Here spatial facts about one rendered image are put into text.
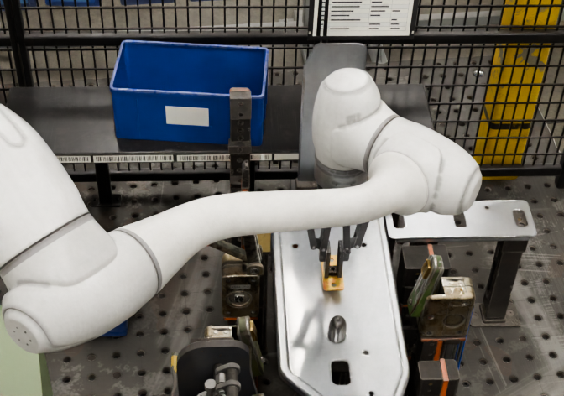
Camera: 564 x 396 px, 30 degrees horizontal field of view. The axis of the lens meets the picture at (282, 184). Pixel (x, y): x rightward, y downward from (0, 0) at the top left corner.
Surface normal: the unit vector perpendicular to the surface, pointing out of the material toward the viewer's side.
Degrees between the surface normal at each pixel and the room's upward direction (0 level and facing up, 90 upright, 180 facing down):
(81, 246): 46
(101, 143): 0
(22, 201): 40
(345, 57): 90
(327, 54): 90
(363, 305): 0
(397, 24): 90
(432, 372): 0
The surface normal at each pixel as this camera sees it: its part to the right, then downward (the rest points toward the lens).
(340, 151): -0.56, 0.59
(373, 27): 0.04, 0.69
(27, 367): 0.14, -0.07
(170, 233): 0.60, -0.49
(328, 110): -0.64, 0.32
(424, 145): 0.04, -0.70
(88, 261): 0.65, -0.22
